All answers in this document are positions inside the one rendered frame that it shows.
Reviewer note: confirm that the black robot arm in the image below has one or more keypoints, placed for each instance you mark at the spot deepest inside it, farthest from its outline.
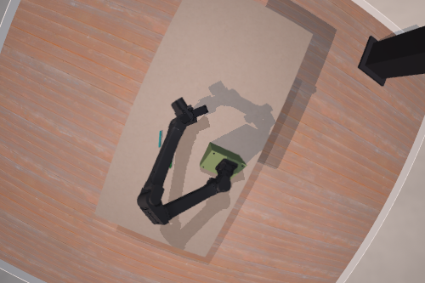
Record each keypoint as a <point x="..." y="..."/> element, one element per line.
<point x="150" y="202"/>

